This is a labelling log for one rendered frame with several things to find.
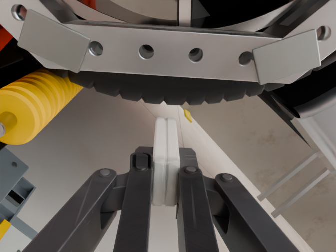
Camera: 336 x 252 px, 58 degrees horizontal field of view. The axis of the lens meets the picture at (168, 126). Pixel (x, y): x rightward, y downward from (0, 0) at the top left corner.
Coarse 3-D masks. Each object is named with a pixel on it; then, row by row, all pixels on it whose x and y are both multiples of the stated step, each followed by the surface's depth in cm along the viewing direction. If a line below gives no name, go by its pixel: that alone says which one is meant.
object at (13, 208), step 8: (16, 184) 75; (24, 184) 75; (32, 184) 76; (16, 192) 70; (24, 192) 75; (32, 192) 74; (8, 200) 67; (16, 200) 67; (24, 200) 71; (0, 208) 66; (8, 208) 66; (16, 208) 67; (0, 216) 66; (8, 216) 66; (0, 224) 60; (8, 224) 62; (0, 232) 59
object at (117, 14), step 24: (72, 0) 33; (96, 0) 42; (192, 0) 35; (264, 0) 43; (288, 0) 34; (168, 24) 43; (192, 24) 43; (216, 24) 38; (240, 24) 34; (264, 24) 34
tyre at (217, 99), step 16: (16, 48) 35; (80, 80) 36; (96, 80) 36; (112, 80) 36; (128, 80) 36; (144, 80) 36; (160, 80) 36; (176, 80) 36; (192, 80) 36; (208, 80) 36; (224, 80) 36; (128, 96) 37; (144, 96) 37; (160, 96) 37; (176, 96) 37; (192, 96) 37; (208, 96) 37; (224, 96) 37; (240, 96) 37
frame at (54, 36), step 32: (0, 0) 25; (32, 0) 25; (320, 0) 27; (32, 32) 26; (64, 32) 26; (96, 32) 26; (128, 32) 26; (160, 32) 26; (192, 32) 26; (224, 32) 30; (256, 32) 31; (288, 32) 26; (320, 32) 30; (64, 64) 27; (96, 64) 27; (128, 64) 27; (160, 64) 27; (192, 64) 27; (224, 64) 27; (256, 64) 27; (288, 64) 27; (320, 64) 27
